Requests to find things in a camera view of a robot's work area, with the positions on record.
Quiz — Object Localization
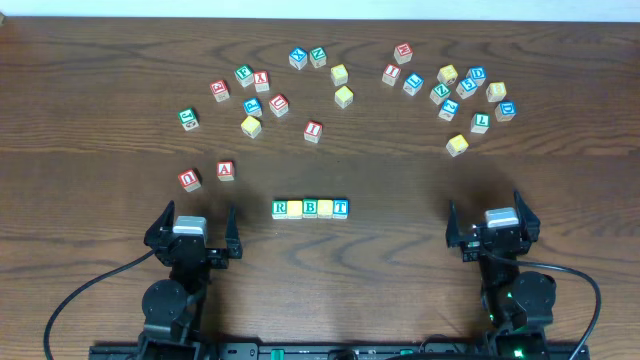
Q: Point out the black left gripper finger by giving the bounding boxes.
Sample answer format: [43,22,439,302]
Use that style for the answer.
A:
[144,200,175,240]
[225,207,240,248]

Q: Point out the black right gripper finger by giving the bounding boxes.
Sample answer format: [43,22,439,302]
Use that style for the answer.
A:
[445,200,461,240]
[514,190,540,235]

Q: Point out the green R block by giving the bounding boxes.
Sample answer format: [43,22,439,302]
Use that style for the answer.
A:
[271,200,288,219]

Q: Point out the yellow O block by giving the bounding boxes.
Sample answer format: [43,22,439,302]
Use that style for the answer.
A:
[286,200,303,219]

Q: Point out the green B block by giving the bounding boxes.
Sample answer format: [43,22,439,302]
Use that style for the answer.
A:
[302,198,318,219]

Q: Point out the yellow K side block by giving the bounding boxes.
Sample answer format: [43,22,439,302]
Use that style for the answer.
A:
[317,199,333,219]

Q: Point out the blue T block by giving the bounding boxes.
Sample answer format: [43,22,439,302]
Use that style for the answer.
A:
[332,199,350,219]

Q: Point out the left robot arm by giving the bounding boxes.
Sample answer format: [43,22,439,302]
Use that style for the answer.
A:
[132,202,243,360]

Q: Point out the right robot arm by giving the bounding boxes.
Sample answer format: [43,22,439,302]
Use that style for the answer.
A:
[445,192,556,359]

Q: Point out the red U block lower left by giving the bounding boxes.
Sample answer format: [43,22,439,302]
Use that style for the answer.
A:
[178,169,201,192]

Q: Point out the red u block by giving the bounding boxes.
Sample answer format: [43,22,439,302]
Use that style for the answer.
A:
[178,169,201,192]
[269,94,289,117]

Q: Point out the red A block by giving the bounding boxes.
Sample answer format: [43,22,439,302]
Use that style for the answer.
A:
[216,161,235,181]

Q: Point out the green L block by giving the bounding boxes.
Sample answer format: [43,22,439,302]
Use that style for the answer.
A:
[470,113,490,134]

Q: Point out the blue D block right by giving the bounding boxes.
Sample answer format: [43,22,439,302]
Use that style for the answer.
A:
[495,101,517,122]

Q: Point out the blue d block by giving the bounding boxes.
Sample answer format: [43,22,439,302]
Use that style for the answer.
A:
[466,66,487,86]
[495,101,517,122]

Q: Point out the yellow G block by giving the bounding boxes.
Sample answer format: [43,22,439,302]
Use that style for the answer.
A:
[241,116,262,139]

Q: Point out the green J block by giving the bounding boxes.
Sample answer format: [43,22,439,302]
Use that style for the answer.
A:
[178,108,199,131]

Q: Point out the yellow block far right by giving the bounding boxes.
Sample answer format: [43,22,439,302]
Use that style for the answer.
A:
[486,82,507,103]

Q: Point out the red I block centre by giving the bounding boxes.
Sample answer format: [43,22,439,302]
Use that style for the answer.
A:
[303,121,323,143]

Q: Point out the red i block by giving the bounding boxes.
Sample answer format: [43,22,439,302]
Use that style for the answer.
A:
[303,121,323,143]
[382,64,401,86]

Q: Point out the red U block upper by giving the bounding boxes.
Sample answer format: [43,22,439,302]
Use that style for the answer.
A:
[269,94,289,117]

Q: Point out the green Z block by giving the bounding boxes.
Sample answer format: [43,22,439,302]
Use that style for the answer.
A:
[430,83,451,105]

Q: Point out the red G block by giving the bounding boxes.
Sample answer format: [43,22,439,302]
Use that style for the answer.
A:
[210,80,230,102]

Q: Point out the blue D block upper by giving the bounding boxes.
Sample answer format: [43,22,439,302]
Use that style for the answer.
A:
[466,66,487,86]

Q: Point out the blue L block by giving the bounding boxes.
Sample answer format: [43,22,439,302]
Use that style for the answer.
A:
[403,73,424,96]

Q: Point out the yellow block ball side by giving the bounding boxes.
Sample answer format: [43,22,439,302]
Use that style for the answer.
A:
[437,64,458,86]

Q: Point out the red Y block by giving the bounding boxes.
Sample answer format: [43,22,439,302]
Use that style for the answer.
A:
[253,71,270,92]

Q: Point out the green F block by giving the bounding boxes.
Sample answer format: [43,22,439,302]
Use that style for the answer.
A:
[234,64,254,88]

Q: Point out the red I block right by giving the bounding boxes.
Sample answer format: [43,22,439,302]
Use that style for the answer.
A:
[382,64,401,86]

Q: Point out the yellow block mid centre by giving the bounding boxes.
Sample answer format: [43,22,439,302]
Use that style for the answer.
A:
[334,86,354,109]

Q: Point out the red H block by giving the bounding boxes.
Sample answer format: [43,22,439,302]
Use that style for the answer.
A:
[394,42,413,65]

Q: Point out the blue X block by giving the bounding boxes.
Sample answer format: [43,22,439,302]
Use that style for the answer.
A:
[289,47,308,70]

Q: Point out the black mounting rail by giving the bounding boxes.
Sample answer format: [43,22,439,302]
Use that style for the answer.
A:
[88,341,592,360]

